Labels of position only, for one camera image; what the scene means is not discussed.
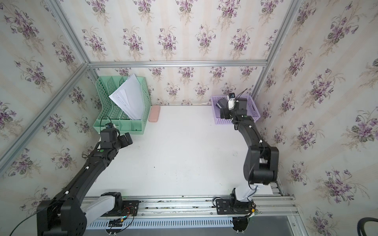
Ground grey plaid pillowcase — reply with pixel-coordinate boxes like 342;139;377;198
216;98;228;109

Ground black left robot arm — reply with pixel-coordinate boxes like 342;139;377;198
36;128;133;236

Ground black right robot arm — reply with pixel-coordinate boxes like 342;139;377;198
220;93;279;205

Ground purple plastic basket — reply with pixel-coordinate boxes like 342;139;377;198
211;95;261;125

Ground green mesh file organizer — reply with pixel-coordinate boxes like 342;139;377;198
93;76;152;135

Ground pink eraser block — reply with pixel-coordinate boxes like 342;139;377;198
148;105;161;123

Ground white paper sheets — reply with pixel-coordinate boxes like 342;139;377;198
109;74;145;120

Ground black chair edge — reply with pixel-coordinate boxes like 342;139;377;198
357;217;378;236

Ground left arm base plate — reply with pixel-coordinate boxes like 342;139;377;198
102;200;140;217

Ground small circuit board with wires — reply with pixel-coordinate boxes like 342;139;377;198
108;216;135;229

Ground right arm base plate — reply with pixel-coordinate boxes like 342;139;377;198
213;198;256;215

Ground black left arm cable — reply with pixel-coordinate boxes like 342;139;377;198
8;212;39;236

